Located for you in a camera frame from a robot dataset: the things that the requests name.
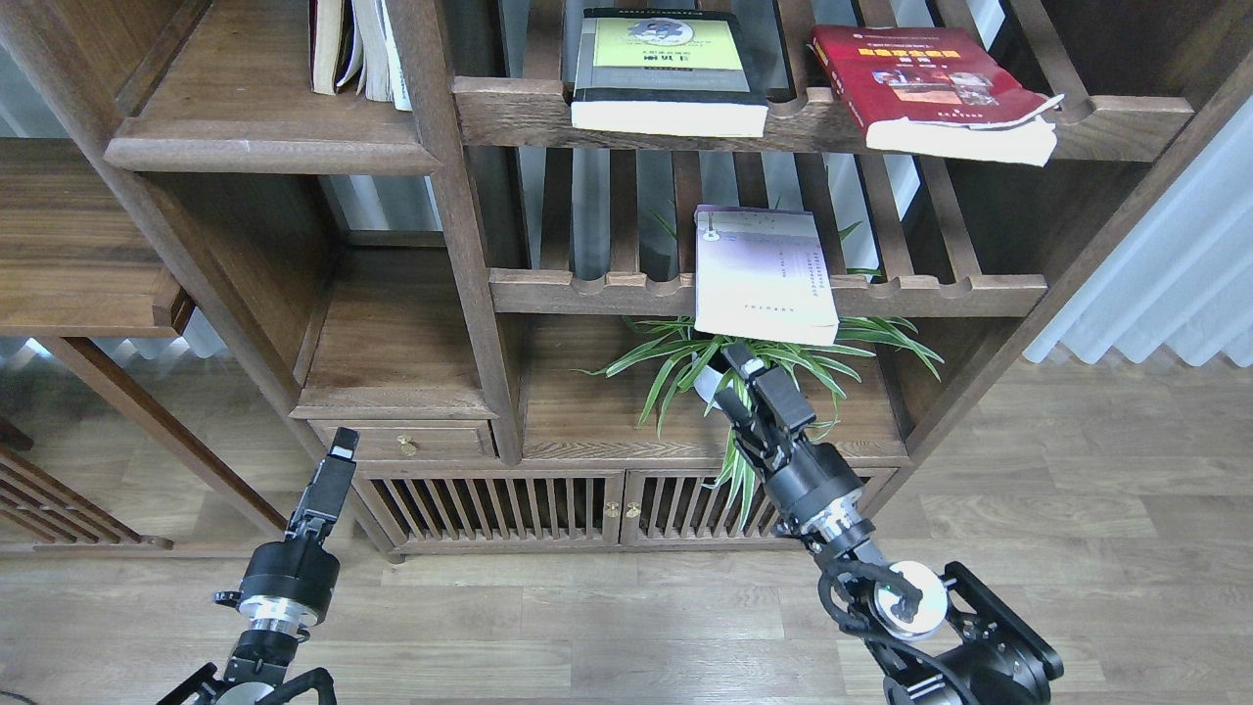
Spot green spider plant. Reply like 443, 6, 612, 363
578, 220, 945, 525

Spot yellow and black book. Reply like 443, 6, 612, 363
570, 6, 768, 138

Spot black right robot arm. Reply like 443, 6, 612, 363
715, 344, 1064, 704

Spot white plant pot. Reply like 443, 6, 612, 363
693, 362, 728, 409

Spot dark wooden bookshelf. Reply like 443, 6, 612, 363
3, 1, 1250, 558

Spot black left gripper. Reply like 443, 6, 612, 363
216, 427, 360, 629

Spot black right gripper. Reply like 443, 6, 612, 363
715, 343, 875, 540

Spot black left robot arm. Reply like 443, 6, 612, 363
160, 428, 360, 704

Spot upright white books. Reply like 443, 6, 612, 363
341, 1, 412, 111

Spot brass drawer knob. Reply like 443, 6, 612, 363
395, 436, 419, 458

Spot red paperback book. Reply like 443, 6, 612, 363
809, 25, 1061, 167

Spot pale lilac paperback book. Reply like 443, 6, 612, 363
694, 205, 840, 347

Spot white curtain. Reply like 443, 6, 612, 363
1024, 103, 1252, 367

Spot upright tan book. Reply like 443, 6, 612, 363
308, 1, 350, 95

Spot brass cabinet door knobs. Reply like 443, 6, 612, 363
604, 501, 642, 518

